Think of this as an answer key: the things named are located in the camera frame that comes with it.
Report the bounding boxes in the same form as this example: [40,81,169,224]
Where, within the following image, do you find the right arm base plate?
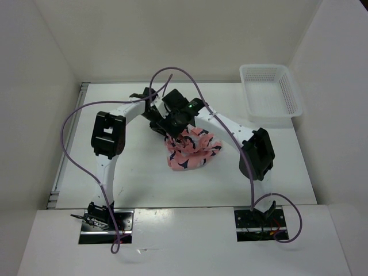
[234,208,289,242]

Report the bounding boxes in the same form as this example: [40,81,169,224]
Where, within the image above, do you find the aluminium table edge rail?
[46,82,90,210]

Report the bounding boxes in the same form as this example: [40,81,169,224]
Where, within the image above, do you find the white plastic basket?
[239,64,302,121]

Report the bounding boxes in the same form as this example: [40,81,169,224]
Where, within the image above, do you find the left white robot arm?
[87,87,166,230]

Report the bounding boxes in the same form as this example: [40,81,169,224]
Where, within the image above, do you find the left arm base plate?
[79,209,135,245]

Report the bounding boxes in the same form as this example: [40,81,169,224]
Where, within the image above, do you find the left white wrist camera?
[151,97,169,118]

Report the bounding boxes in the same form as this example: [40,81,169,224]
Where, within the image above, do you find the pink shark print shorts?
[164,125,223,171]

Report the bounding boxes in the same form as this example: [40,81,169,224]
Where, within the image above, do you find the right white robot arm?
[150,89,275,226]

